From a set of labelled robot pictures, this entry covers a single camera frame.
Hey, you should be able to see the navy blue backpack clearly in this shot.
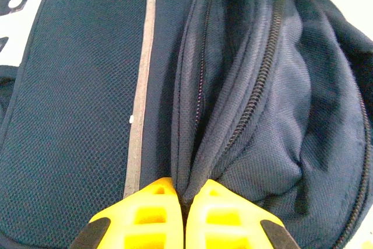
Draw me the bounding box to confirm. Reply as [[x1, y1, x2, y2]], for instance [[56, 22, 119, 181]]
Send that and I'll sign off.
[[0, 0, 373, 249]]

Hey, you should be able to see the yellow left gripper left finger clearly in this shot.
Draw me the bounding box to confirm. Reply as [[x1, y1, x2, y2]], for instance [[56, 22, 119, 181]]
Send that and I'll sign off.
[[69, 177, 185, 249]]

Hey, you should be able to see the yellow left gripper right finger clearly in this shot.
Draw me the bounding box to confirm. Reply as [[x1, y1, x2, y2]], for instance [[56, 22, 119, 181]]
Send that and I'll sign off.
[[185, 178, 301, 249]]

